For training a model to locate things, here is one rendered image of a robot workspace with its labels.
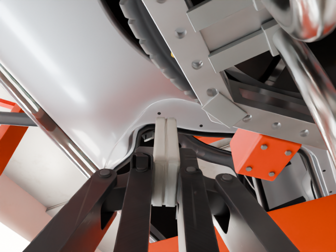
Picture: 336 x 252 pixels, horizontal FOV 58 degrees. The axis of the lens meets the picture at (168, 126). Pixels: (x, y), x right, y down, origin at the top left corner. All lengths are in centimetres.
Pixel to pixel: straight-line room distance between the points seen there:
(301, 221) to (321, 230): 4
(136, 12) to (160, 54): 7
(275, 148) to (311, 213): 25
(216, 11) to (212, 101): 12
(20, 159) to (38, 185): 80
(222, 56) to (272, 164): 21
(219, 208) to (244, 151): 33
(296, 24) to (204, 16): 17
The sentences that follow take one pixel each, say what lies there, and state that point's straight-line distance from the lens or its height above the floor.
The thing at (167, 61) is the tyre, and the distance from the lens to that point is 47.
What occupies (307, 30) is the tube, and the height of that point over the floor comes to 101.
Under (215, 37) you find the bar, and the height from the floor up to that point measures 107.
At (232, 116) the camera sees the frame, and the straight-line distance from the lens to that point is 42.
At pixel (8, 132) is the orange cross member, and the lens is 224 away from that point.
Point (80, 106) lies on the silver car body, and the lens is 98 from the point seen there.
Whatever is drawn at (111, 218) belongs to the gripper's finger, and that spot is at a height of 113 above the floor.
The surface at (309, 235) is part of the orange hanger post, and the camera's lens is 68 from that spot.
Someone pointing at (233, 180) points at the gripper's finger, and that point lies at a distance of 16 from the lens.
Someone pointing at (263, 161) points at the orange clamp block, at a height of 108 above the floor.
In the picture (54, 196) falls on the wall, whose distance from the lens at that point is 750.
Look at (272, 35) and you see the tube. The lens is 36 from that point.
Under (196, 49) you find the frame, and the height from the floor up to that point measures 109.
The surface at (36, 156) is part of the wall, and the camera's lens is 664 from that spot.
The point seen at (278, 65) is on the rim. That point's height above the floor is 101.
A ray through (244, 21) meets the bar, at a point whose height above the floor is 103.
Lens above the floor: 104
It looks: 18 degrees up
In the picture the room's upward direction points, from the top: 112 degrees counter-clockwise
